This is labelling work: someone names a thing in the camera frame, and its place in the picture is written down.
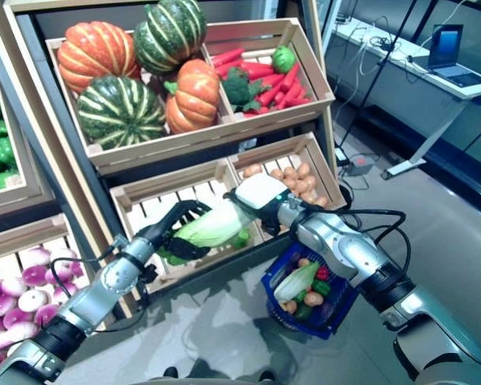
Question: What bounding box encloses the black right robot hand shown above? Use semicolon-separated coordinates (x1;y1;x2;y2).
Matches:
223;175;289;237

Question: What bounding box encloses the large napa cabbage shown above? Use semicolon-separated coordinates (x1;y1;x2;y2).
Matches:
156;204;252;266

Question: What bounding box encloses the blue plastic shopping basket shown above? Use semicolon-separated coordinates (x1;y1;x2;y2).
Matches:
261;240;360;341

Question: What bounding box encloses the wooden crate of potatoes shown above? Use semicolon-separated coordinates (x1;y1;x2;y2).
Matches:
226;131;348;241

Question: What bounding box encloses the pale slatted wooden crate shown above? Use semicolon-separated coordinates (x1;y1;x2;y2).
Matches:
110;158;265;296

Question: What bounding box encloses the slim napa cabbage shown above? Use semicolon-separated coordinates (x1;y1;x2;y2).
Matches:
273;261;321;304

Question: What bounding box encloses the grey box with red button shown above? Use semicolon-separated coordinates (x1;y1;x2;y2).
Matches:
346;155;380;176

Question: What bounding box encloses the orange pumpkin with green stem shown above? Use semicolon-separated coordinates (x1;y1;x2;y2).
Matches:
163;59;221;136

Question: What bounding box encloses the wooden crate of pumpkins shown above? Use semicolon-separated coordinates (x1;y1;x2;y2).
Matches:
46;35;236;177

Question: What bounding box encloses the small round green cabbage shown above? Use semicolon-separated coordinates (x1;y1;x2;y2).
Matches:
271;45;297;75

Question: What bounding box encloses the wooden crate of carrots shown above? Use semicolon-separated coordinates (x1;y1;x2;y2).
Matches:
202;18;337;125

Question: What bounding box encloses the green striped pumpkin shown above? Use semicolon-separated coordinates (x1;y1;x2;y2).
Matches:
132;0;208;76
75;75;168;152

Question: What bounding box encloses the black tripod pole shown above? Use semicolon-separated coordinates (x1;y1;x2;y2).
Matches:
336;0;420;149

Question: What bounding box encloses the large orange pumpkin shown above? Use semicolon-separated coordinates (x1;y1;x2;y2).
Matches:
56;20;142;94

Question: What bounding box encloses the wooden crate of green peppers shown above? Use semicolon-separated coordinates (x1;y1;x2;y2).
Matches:
0;55;57;220

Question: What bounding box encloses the open laptop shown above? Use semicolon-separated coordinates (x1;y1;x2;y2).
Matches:
424;23;481;89

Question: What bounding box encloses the wooden crate of onions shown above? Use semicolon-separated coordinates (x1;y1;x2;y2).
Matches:
0;214;125;385

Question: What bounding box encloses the coiled black cable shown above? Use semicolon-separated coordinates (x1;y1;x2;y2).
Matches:
338;180;356;209

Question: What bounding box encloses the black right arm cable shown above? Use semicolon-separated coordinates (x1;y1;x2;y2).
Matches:
304;202;412;282

